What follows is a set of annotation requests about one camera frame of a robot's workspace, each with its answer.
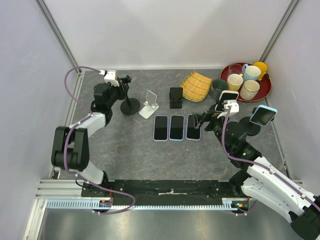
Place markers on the black folding phone stand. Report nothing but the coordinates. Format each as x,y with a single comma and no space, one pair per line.
175,97

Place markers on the red round tray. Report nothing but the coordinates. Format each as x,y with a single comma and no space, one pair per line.
265,86

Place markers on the purple phone from pole stand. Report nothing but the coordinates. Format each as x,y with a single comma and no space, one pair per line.
192,133

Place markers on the cream textured cup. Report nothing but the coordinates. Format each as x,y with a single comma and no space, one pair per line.
249,89

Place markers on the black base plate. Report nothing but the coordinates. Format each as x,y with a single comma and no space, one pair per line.
177,192

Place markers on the cream case phone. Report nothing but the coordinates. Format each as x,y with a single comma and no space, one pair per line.
226,95

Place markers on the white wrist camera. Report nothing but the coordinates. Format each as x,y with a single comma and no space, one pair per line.
110,77
230,106

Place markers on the clear glass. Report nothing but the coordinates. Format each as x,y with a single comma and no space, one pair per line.
235,68

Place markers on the lavender case phone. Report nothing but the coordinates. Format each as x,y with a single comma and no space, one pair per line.
160,128

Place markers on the blue phone on right stand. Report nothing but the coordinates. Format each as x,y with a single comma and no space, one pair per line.
262,115

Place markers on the light blue mug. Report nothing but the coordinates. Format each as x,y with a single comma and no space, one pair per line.
250,72

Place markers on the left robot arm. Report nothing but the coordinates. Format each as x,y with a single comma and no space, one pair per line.
70,150

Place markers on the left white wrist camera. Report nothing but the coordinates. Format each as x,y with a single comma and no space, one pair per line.
110,77

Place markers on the light blue case phone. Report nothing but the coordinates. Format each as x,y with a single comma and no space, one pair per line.
177,126

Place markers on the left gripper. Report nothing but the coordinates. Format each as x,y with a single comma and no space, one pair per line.
120,89

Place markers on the yellow bamboo tray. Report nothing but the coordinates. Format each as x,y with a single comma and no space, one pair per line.
195,87

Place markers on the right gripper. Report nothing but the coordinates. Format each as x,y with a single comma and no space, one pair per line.
208,116

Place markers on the white folding phone stand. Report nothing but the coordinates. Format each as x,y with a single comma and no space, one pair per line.
150,105

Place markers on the grey cable duct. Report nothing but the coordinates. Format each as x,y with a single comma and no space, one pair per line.
89,204

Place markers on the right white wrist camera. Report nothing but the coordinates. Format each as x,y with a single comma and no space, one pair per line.
230,106

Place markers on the yellow mug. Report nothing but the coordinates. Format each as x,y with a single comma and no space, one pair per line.
263,67

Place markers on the dark green mug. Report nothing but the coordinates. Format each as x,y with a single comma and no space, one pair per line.
217,86

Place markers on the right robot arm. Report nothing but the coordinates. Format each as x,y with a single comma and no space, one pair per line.
259,179

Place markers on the black pole stand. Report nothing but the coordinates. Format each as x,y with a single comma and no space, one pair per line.
249,127
212,108
129,106

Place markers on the pale yellow cup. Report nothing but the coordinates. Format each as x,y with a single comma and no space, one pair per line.
234,81

